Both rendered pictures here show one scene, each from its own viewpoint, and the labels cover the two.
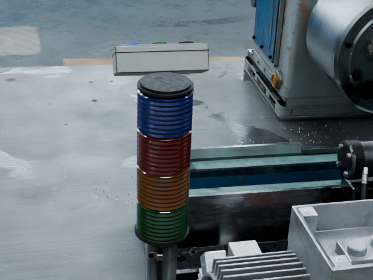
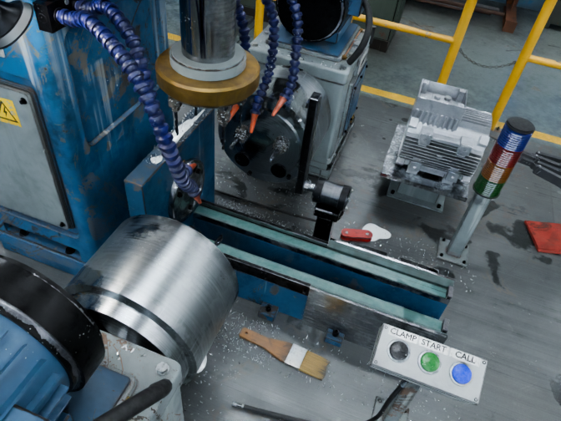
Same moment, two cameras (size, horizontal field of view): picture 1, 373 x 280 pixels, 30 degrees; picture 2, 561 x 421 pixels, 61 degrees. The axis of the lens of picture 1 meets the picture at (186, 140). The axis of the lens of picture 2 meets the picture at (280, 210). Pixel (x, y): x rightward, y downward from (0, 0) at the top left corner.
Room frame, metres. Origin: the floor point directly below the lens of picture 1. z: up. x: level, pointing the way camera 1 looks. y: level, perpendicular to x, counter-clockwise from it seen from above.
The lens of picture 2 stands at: (1.70, 0.00, 1.74)
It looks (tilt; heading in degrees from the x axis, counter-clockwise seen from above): 44 degrees down; 207
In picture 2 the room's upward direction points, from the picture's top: 8 degrees clockwise
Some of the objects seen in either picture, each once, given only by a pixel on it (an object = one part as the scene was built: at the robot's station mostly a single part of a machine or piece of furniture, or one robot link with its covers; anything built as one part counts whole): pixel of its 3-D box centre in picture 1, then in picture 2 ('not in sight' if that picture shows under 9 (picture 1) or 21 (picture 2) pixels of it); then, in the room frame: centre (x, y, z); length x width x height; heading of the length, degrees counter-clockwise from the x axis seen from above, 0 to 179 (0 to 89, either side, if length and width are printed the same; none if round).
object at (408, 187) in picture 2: not in sight; (423, 173); (0.48, -0.15, 0.86); 0.27 x 0.24 x 0.12; 12
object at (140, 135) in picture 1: (164, 145); (506, 152); (0.68, 0.02, 1.14); 0.06 x 0.06 x 0.04
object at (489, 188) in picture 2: (162, 214); (489, 182); (0.68, 0.02, 1.05); 0.06 x 0.06 x 0.04
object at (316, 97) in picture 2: not in sight; (307, 147); (0.92, -0.34, 1.12); 0.04 x 0.03 x 0.26; 102
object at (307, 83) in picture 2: not in sight; (280, 118); (0.76, -0.51, 1.04); 0.41 x 0.25 x 0.25; 12
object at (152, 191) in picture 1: (162, 180); (497, 168); (0.68, 0.02, 1.10); 0.06 x 0.06 x 0.04
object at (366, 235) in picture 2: not in sight; (356, 235); (0.79, -0.22, 0.81); 0.09 x 0.03 x 0.02; 122
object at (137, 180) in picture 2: not in sight; (164, 195); (1.11, -0.60, 0.97); 0.30 x 0.11 x 0.34; 12
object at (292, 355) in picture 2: not in sight; (283, 351); (1.20, -0.20, 0.80); 0.21 x 0.05 x 0.01; 98
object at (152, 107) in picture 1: (165, 108); (514, 135); (0.68, 0.02, 1.19); 0.06 x 0.06 x 0.04
